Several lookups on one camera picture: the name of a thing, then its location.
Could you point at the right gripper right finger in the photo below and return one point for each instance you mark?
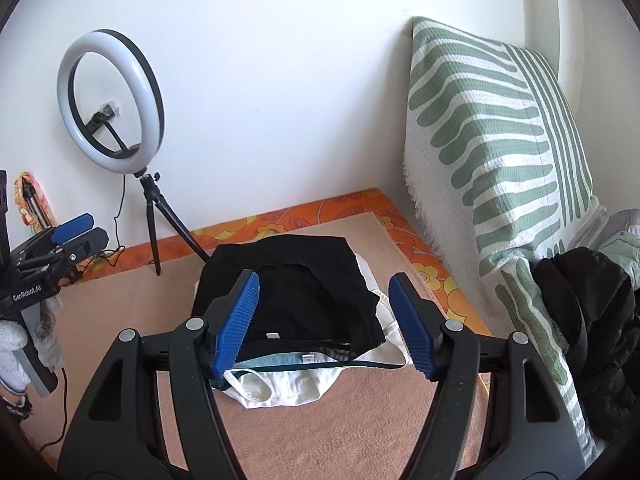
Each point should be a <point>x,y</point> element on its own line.
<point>528,433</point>

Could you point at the folded tripod with scarf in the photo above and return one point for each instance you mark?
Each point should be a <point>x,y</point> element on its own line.
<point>32,205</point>

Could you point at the black mini tripod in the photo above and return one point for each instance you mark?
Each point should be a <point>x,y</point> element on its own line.
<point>156,202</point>

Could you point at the orange floral bedsheet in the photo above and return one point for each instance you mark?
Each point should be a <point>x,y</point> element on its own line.
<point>427,274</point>

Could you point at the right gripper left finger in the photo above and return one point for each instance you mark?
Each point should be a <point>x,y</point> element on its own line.
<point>149,411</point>

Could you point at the black garment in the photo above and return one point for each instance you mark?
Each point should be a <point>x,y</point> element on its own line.
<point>312,296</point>

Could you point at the folded clothes stack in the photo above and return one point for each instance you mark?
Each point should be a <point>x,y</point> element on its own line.
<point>296,378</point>

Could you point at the white ring light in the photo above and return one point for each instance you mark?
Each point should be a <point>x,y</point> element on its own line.
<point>96,137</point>

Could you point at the left white gloved hand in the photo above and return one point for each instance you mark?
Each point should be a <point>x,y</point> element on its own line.
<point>31,353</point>

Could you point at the green striped white pillow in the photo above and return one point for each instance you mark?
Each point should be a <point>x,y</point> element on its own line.
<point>496,168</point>

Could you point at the pink beige blanket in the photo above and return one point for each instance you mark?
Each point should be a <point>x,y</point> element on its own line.
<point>295,416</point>

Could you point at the dark clothes pile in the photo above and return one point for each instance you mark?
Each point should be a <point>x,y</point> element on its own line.
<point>592,295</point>

